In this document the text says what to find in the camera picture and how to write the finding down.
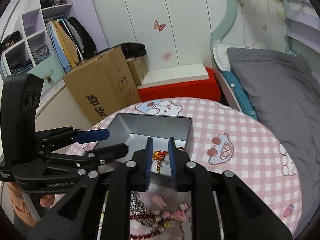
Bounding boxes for red gold knot charm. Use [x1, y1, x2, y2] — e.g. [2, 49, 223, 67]
[152, 150, 170, 174]

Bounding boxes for person's left forearm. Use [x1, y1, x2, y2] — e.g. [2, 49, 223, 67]
[14, 211, 37, 238]

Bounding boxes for person's left hand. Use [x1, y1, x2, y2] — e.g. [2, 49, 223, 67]
[6, 182, 55, 227]

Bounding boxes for grey metal tin box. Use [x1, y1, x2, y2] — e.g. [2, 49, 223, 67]
[94, 113, 193, 181]

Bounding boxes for pink bunny hair clip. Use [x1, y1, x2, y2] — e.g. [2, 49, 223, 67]
[151, 194, 167, 209]

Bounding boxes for large cardboard box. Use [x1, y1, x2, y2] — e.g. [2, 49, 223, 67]
[63, 46, 141, 125]

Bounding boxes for pink checkered tablecloth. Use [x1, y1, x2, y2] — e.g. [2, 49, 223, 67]
[65, 97, 303, 240]

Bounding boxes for red storage bench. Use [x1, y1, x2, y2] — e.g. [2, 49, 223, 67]
[138, 68, 222, 102]

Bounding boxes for small cardboard box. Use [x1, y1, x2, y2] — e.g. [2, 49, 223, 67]
[127, 57, 148, 86]

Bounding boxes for teal bed sheet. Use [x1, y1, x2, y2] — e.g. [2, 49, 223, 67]
[221, 70, 259, 121]

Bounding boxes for white board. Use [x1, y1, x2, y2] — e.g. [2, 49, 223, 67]
[138, 64, 209, 89]

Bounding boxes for hanging clothes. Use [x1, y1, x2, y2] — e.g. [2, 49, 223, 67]
[45, 16, 97, 73]

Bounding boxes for black clothing pile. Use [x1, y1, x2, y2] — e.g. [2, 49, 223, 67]
[96, 42, 147, 59]

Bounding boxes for purple shelf wardrobe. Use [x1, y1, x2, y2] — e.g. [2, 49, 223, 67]
[1, 0, 108, 101]

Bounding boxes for white pillow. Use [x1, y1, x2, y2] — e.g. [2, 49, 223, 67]
[212, 40, 267, 72]

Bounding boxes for grey duvet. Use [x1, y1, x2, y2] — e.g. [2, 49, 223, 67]
[227, 48, 319, 239]

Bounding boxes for dark red bead bracelet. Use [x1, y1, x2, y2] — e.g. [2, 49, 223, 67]
[129, 213, 163, 240]

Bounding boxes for pink charm bracelet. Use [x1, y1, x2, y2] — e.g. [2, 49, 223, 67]
[150, 203, 192, 230]

